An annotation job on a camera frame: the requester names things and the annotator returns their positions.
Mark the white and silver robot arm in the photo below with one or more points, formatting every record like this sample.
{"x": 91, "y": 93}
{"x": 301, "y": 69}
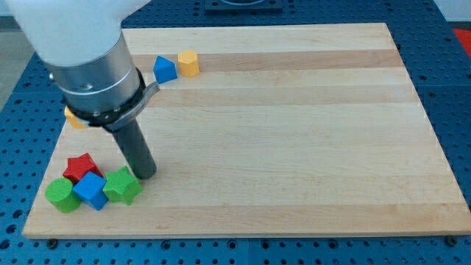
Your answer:
{"x": 82, "y": 45}

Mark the yellow block behind arm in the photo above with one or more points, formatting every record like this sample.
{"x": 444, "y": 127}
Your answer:
{"x": 73, "y": 120}

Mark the blue triangle block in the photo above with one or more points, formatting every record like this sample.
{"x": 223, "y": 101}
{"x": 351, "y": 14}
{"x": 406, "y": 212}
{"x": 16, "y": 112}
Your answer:
{"x": 164, "y": 70}

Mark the light wooden board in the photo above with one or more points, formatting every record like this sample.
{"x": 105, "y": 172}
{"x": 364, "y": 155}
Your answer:
{"x": 287, "y": 131}

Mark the yellow hexagon block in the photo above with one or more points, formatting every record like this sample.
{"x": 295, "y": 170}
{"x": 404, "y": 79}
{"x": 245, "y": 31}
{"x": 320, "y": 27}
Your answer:
{"x": 189, "y": 63}

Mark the dark grey cylindrical pointer tool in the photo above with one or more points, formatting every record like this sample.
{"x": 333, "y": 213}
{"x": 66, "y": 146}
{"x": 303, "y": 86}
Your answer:
{"x": 133, "y": 146}

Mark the green star block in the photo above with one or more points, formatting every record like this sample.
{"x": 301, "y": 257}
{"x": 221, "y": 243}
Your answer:
{"x": 121, "y": 186}

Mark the blue cube block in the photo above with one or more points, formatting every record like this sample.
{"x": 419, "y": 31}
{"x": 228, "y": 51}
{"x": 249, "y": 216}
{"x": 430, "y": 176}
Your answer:
{"x": 90, "y": 190}

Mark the red star block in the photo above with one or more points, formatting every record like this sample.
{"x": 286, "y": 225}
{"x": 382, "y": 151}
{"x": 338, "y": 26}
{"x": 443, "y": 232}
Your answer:
{"x": 78, "y": 167}

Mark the green cylinder block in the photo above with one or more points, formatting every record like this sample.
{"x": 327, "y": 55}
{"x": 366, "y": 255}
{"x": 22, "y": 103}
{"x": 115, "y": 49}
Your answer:
{"x": 61, "y": 195}

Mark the red object at edge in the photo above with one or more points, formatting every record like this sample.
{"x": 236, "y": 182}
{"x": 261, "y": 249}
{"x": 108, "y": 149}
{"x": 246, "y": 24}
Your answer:
{"x": 464, "y": 37}

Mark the dark square mount plate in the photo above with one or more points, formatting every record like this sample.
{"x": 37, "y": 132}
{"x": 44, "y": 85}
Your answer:
{"x": 218, "y": 6}

